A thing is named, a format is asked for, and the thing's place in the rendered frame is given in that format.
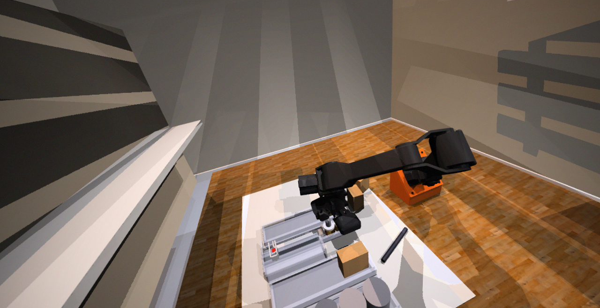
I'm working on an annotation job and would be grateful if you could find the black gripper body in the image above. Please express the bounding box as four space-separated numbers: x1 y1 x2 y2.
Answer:
327 190 361 235

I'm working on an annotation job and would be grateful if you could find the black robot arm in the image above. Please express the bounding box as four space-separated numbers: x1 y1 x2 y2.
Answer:
298 128 477 222

